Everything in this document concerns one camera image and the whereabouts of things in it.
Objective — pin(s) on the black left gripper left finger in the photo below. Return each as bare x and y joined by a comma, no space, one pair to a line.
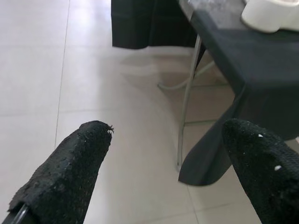
65,177

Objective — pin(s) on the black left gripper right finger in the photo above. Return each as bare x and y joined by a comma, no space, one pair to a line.
268,175

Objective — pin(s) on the metal table frame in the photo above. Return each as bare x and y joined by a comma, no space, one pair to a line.
187,98

